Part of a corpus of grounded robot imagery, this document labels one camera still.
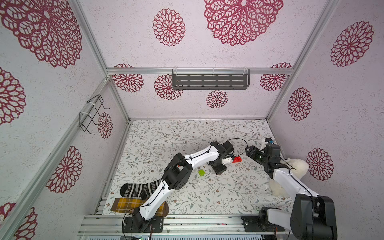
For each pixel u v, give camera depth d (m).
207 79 0.93
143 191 0.83
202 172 0.92
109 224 0.75
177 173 0.59
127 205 0.80
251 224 0.74
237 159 0.93
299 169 0.71
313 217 0.45
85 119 0.73
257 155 0.78
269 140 0.78
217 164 0.81
